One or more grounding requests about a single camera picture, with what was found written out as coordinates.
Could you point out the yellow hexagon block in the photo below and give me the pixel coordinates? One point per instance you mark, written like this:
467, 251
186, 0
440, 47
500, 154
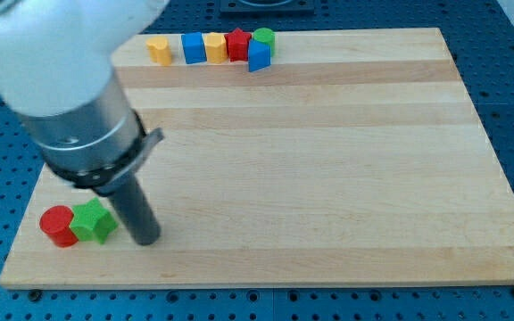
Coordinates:
215, 47

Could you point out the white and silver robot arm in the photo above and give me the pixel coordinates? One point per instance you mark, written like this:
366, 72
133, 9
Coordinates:
56, 74

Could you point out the blue cube block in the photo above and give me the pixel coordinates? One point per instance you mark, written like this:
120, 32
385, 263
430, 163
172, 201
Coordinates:
193, 47

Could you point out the red cylinder block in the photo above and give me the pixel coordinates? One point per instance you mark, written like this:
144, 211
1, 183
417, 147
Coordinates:
55, 224

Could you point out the green star block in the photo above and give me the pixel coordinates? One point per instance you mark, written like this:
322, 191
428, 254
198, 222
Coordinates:
92, 221

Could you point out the green cylinder block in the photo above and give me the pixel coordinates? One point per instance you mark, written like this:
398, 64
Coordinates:
266, 36

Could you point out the blue triangular block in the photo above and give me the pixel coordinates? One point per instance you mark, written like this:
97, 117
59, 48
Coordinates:
259, 56

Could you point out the red star block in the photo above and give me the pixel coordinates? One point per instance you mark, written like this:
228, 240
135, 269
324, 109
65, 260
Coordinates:
237, 44

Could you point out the blue perforated table mat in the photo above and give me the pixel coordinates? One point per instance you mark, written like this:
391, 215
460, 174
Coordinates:
481, 40

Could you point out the yellow heart block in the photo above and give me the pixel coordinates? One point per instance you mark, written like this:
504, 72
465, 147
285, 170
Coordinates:
159, 50

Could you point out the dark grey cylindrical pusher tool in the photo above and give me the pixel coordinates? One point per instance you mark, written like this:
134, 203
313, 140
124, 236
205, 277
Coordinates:
129, 201

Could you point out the light wooden board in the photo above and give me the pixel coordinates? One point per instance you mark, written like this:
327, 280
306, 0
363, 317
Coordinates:
356, 159

